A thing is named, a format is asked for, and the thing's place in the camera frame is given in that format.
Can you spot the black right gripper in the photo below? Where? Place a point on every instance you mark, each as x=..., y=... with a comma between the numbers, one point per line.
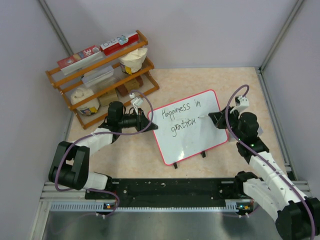
x=218, y=118

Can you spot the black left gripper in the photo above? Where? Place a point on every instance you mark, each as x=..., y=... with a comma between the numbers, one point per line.
x=142, y=122

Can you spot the pink framed whiteboard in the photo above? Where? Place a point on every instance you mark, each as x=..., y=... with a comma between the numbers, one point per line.
x=181, y=134

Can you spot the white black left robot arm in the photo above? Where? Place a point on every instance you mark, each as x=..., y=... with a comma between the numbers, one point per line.
x=70, y=165

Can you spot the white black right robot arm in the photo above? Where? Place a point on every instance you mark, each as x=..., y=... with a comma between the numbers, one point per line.
x=296, y=216

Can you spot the brown block right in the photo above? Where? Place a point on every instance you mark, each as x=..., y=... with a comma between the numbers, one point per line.
x=130, y=85

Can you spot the tan block left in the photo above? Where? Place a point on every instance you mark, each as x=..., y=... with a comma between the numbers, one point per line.
x=108, y=97

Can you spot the orange wooden shelf rack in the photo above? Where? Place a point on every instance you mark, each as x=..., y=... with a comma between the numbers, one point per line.
x=84, y=101

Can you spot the white bag upper shelf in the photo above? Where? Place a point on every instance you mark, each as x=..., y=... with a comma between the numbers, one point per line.
x=131, y=62

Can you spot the clear plastic box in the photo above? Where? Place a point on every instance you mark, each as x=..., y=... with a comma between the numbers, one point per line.
x=94, y=77

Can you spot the red foil box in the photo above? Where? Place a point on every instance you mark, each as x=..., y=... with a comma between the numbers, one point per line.
x=113, y=45

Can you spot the red white wrap box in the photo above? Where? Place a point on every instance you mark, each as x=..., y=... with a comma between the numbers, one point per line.
x=80, y=60

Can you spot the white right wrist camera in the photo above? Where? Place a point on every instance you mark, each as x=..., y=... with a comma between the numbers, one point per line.
x=241, y=103

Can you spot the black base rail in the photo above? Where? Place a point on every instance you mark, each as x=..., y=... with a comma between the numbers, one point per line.
x=174, y=192

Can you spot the grey slotted cable duct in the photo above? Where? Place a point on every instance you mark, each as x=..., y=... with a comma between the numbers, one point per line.
x=228, y=206

